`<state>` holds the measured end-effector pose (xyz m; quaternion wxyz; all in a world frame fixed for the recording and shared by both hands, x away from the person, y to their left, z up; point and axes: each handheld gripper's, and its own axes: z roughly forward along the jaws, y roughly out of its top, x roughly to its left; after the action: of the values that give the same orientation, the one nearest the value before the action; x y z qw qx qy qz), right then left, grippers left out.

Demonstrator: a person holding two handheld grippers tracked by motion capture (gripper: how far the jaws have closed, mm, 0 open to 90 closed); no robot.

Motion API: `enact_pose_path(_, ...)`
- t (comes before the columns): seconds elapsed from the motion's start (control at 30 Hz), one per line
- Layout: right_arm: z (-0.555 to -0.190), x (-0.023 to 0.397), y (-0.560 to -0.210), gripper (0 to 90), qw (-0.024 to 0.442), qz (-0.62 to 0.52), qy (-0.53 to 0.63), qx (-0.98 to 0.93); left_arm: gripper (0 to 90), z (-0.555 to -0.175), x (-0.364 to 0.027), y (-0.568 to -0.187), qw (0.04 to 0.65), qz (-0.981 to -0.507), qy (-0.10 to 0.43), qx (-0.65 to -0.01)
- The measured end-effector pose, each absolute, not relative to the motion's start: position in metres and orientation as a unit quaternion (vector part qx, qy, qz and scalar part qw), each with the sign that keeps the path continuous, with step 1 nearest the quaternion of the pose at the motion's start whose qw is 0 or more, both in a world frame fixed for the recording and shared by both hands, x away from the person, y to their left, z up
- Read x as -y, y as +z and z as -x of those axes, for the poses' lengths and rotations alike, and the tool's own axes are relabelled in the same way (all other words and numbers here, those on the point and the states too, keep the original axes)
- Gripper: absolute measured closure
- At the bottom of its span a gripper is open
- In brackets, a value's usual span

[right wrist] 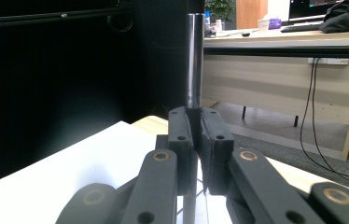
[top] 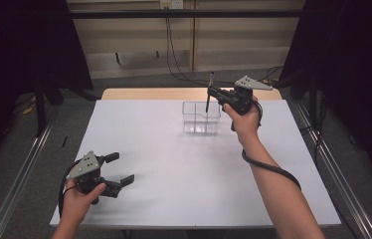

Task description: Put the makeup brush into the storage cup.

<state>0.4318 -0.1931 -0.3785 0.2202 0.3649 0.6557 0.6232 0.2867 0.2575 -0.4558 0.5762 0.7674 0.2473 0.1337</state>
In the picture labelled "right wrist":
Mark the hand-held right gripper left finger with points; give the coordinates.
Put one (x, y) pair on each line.
(182, 146)

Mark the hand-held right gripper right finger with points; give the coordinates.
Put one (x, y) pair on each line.
(217, 149)

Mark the black pen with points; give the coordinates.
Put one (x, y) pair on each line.
(194, 62)

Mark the beige office desk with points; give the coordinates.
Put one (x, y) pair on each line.
(256, 84)

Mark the white table mat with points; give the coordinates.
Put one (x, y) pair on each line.
(70, 161)

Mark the black computer mouse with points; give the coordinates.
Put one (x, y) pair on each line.
(246, 34)

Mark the white paper cup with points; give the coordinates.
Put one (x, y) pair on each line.
(263, 25)

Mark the purple box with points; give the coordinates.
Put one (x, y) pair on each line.
(275, 23)

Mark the brown wooden cabinet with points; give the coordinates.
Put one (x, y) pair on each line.
(252, 14)

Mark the green potted plant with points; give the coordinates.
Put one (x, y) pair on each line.
(220, 8)

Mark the white power strip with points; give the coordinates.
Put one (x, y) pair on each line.
(329, 61)

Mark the black curtain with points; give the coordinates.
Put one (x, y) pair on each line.
(54, 77)

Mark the black keyboard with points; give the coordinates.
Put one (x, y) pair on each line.
(301, 28)

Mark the computer monitor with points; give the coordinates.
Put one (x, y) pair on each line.
(312, 7)

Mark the dark cloth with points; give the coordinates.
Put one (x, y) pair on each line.
(346, 17)

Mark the black horizontal frame bar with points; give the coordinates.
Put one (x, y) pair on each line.
(287, 52)

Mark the black side frame bar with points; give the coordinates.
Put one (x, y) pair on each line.
(39, 18)

